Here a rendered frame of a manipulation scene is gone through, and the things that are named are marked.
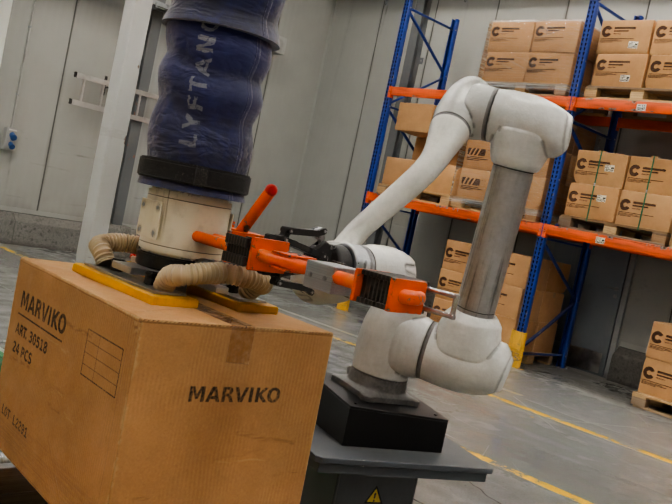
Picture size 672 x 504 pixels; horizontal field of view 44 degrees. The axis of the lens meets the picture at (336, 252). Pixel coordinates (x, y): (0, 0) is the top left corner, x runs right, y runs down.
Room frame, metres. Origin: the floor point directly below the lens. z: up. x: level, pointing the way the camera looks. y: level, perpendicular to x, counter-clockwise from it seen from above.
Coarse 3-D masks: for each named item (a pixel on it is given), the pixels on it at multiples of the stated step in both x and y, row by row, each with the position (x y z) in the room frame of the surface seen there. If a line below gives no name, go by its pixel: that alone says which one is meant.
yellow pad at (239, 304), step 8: (192, 288) 1.73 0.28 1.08; (200, 288) 1.72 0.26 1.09; (232, 288) 1.70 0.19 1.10; (200, 296) 1.71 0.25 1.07; (208, 296) 1.69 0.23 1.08; (216, 296) 1.67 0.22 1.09; (224, 296) 1.66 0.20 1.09; (232, 296) 1.65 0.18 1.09; (240, 296) 1.67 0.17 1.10; (224, 304) 1.64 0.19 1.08; (232, 304) 1.62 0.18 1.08; (240, 304) 1.61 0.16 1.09; (248, 304) 1.62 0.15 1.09; (256, 304) 1.64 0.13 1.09; (264, 304) 1.66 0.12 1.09; (256, 312) 1.64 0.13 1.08; (264, 312) 1.65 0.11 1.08; (272, 312) 1.66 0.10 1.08
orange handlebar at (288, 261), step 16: (208, 240) 1.58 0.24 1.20; (224, 240) 1.55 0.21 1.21; (256, 256) 1.46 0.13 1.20; (272, 256) 1.43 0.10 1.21; (288, 256) 1.40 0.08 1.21; (304, 256) 1.43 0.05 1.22; (288, 272) 1.40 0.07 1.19; (304, 272) 1.37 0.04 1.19; (336, 272) 1.31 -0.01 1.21; (416, 304) 1.22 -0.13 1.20
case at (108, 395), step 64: (64, 320) 1.56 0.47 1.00; (128, 320) 1.36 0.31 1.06; (192, 320) 1.40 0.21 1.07; (256, 320) 1.54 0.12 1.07; (0, 384) 1.77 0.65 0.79; (64, 384) 1.52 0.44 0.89; (128, 384) 1.32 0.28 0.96; (192, 384) 1.39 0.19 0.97; (256, 384) 1.48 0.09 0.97; (320, 384) 1.57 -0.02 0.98; (0, 448) 1.72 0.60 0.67; (64, 448) 1.48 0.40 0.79; (128, 448) 1.33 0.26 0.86; (192, 448) 1.41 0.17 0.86; (256, 448) 1.49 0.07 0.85
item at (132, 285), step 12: (84, 264) 1.73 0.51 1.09; (96, 276) 1.64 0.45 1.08; (108, 276) 1.62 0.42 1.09; (120, 276) 1.62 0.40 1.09; (132, 276) 1.65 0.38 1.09; (156, 276) 1.58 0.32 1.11; (120, 288) 1.57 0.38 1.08; (132, 288) 1.54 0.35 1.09; (144, 288) 1.53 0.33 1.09; (144, 300) 1.50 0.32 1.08; (156, 300) 1.48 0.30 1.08; (168, 300) 1.50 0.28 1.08; (180, 300) 1.52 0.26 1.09; (192, 300) 1.54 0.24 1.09
